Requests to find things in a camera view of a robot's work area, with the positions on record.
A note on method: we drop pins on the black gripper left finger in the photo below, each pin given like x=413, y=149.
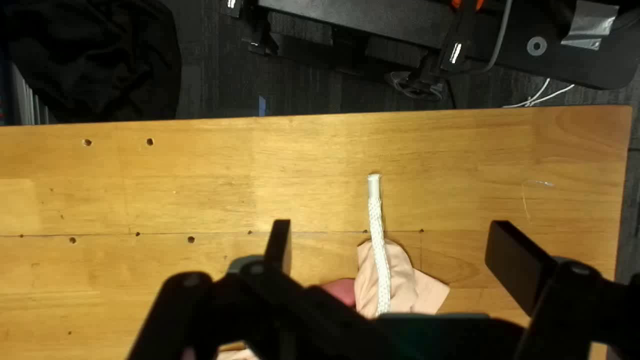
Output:
x=281, y=247

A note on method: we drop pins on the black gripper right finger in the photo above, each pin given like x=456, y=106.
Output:
x=517, y=262

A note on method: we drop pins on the pink cloth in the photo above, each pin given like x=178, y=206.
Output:
x=341, y=293

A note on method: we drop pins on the pale t-shirt with orange print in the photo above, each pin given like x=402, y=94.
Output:
x=406, y=281

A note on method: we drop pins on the black fabric bag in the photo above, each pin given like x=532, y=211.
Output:
x=92, y=52

